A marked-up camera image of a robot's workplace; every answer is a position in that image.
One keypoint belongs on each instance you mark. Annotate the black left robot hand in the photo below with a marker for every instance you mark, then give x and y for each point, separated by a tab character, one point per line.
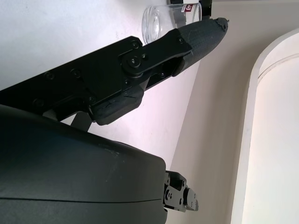
207	7

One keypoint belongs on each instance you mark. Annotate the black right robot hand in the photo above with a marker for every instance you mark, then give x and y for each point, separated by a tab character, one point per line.
70	177

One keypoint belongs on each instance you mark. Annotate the clear glass cup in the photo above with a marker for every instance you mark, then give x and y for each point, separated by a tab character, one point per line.
158	23

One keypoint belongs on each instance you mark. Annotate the white rounded panel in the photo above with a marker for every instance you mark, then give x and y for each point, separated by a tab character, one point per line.
275	140

